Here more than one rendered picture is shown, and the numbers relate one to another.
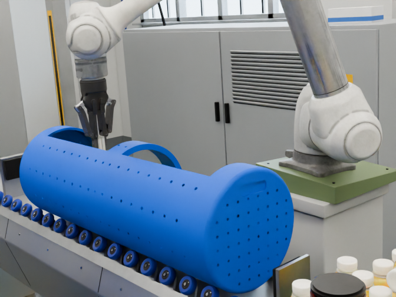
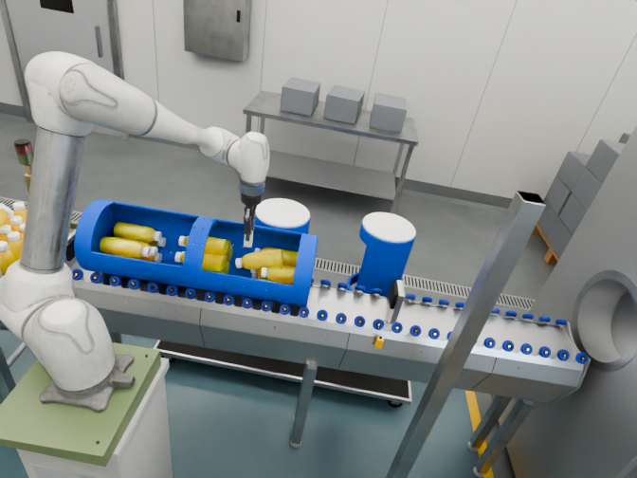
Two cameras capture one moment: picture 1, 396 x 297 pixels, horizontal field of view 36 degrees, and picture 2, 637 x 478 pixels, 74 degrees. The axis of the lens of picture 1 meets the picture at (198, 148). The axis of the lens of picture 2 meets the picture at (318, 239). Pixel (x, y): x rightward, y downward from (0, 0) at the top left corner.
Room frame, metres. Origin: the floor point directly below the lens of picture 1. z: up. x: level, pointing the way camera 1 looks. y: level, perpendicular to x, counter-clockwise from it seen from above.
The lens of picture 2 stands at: (2.76, -0.58, 2.13)
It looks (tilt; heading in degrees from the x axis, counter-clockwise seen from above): 33 degrees down; 129
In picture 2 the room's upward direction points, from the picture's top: 10 degrees clockwise
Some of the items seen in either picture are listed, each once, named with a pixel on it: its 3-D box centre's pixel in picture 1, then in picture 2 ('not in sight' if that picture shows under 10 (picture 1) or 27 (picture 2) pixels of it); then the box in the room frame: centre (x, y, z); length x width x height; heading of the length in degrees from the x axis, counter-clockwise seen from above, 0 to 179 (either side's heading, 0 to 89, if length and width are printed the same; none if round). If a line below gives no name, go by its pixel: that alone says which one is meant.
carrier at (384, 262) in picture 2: not in sight; (371, 291); (1.83, 1.11, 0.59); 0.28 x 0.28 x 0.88
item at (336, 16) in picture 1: (355, 15); not in sight; (3.07, -0.83, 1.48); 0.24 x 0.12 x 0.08; 46
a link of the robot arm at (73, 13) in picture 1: (87, 29); (251, 155); (1.70, 0.28, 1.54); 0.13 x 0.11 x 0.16; 9
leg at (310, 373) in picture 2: not in sight; (302, 407); (2.01, 0.45, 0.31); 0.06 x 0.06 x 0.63; 40
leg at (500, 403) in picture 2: not in sight; (493, 413); (2.67, 1.19, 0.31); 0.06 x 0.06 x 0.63; 40
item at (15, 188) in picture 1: (16, 176); (393, 302); (2.18, 0.69, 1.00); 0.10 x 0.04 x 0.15; 130
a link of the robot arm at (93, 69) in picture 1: (91, 68); (252, 185); (1.71, 0.29, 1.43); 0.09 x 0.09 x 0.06
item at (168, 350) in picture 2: not in sight; (288, 349); (1.56, 0.79, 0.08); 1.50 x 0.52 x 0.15; 38
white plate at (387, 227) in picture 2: not in sight; (389, 227); (1.83, 1.11, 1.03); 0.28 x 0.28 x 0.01
